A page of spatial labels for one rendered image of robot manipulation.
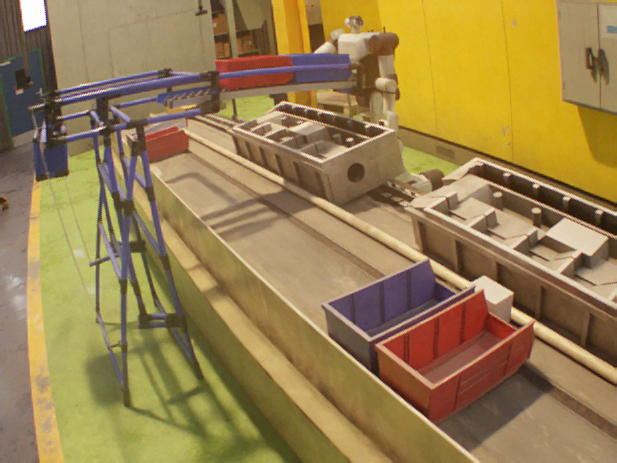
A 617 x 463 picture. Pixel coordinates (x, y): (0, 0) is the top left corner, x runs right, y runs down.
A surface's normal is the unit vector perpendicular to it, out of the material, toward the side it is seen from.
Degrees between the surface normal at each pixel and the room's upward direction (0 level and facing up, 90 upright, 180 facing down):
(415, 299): 88
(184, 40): 90
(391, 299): 88
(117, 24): 90
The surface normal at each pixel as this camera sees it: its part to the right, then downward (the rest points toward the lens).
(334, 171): 0.48, 0.33
